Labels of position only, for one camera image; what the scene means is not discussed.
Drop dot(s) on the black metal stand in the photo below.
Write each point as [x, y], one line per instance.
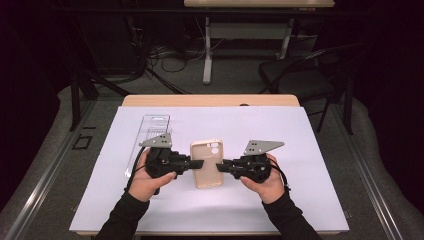
[75, 100]

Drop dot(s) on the metal floor rail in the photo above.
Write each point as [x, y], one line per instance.
[366, 176]
[43, 186]

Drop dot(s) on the black metal post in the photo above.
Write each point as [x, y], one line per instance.
[349, 106]

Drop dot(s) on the person's left hand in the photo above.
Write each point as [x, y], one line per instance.
[145, 186]

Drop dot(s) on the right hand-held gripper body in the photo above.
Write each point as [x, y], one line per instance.
[253, 166]

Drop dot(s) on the black folding chair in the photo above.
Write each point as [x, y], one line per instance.
[293, 76]

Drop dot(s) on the clear plastic rack tray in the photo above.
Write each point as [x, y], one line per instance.
[156, 125]

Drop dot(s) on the white table board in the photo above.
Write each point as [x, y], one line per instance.
[216, 206]

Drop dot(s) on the wooden desk with white legs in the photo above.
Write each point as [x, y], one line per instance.
[256, 3]

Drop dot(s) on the beige phone case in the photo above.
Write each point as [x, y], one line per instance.
[208, 178]

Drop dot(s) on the person's right hand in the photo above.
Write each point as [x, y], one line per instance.
[271, 190]

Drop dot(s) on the black floor socket frame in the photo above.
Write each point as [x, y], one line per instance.
[76, 142]

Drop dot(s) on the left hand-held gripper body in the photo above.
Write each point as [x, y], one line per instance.
[163, 163]

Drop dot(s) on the wooden table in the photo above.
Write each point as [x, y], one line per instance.
[206, 100]

